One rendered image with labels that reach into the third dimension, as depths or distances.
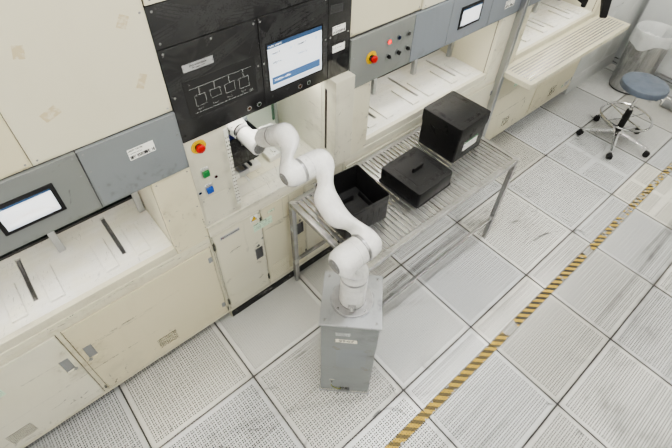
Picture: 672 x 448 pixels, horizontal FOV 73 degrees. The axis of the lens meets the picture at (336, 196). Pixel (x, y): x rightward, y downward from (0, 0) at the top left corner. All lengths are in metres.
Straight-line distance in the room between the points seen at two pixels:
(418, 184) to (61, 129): 1.66
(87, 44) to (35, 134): 0.33
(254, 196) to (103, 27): 1.14
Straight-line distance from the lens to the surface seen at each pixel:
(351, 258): 1.76
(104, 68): 1.68
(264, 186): 2.45
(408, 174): 2.55
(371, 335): 2.15
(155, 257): 2.29
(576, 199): 4.08
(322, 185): 1.79
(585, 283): 3.55
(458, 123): 2.72
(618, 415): 3.17
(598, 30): 4.56
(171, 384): 2.91
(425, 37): 2.66
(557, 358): 3.16
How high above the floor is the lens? 2.60
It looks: 47 degrees down
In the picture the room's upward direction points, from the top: 2 degrees clockwise
